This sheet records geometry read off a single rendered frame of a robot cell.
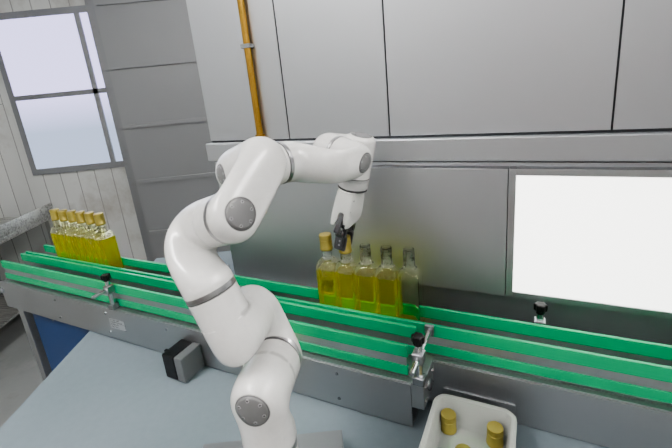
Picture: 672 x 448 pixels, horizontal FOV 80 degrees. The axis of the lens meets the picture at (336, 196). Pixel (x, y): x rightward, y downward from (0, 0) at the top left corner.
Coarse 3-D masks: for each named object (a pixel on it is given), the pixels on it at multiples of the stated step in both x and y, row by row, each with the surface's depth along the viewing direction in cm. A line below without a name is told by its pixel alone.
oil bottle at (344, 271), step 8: (336, 264) 107; (344, 264) 106; (352, 264) 106; (336, 272) 107; (344, 272) 106; (352, 272) 105; (336, 280) 107; (344, 280) 106; (352, 280) 105; (336, 288) 108; (344, 288) 107; (352, 288) 106; (344, 296) 108; (352, 296) 107; (344, 304) 109; (352, 304) 107
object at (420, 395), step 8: (432, 360) 97; (424, 368) 95; (432, 368) 96; (432, 376) 98; (432, 384) 95; (416, 392) 91; (424, 392) 91; (416, 400) 92; (424, 400) 91; (424, 408) 92
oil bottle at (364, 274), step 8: (360, 264) 105; (368, 264) 104; (376, 264) 105; (360, 272) 104; (368, 272) 103; (360, 280) 104; (368, 280) 103; (360, 288) 105; (368, 288) 104; (360, 296) 106; (368, 296) 105; (360, 304) 107; (368, 304) 105; (376, 312) 106
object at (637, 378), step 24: (96, 264) 154; (360, 312) 106; (432, 336) 98; (456, 336) 95; (480, 336) 93; (480, 360) 94; (504, 360) 92; (528, 360) 89; (552, 360) 87; (576, 360) 84; (600, 360) 82; (624, 360) 80; (600, 384) 84; (624, 384) 82; (648, 384) 80
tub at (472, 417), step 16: (448, 400) 91; (464, 400) 90; (432, 416) 87; (464, 416) 90; (480, 416) 89; (496, 416) 87; (512, 416) 85; (432, 432) 85; (464, 432) 90; (480, 432) 90; (512, 432) 81
